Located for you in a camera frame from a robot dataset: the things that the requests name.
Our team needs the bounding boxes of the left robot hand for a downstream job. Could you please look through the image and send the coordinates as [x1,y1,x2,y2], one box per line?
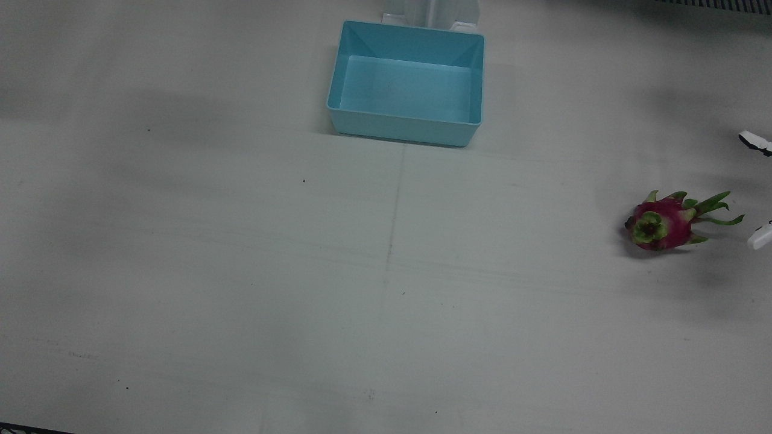
[738,130,772,251]

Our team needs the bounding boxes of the pink dragon fruit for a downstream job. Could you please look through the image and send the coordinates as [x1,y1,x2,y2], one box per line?
[624,190,745,252]

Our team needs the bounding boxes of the black ribbed floor mat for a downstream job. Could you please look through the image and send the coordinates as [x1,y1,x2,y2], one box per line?
[654,0,772,14]

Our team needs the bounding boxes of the light blue plastic bin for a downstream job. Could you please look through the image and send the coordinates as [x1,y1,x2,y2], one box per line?
[326,20,486,148]

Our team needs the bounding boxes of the white stand base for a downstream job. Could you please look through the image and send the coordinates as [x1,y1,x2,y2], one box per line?
[381,0,481,32]

